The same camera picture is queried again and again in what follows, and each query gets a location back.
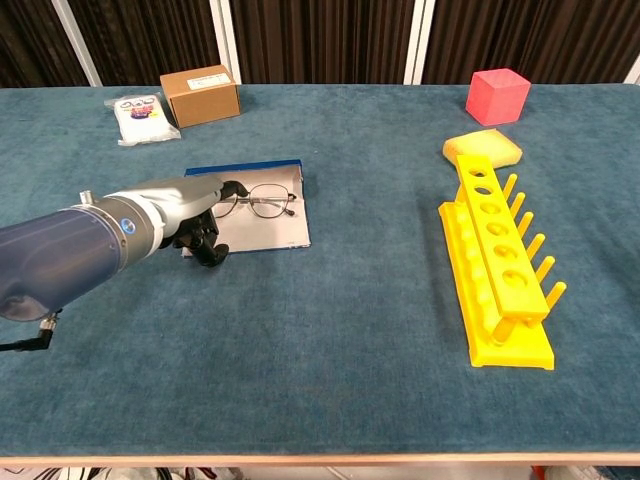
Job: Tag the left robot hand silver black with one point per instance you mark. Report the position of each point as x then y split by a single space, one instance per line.
185 200

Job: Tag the grey glasses case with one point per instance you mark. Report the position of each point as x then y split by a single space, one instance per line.
265 232

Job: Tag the thin-framed eyeglasses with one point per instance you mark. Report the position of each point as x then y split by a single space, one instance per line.
272 201

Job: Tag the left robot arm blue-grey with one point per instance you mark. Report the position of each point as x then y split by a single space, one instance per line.
65 250

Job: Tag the brown cardboard box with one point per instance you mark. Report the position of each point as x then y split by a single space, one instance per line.
205 100

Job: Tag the white plastic packet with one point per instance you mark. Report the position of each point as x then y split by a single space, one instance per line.
142 122

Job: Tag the teal table cloth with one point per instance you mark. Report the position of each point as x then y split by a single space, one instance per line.
350 300

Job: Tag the yellow sponge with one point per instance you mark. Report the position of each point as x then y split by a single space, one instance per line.
485 145

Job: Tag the red foam cube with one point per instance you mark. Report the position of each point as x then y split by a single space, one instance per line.
495 97

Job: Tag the yellow test tube rack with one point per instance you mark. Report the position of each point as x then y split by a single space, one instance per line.
520 300

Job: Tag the white aluminium partition post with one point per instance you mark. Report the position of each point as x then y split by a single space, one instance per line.
634 75
75 40
419 40
225 40

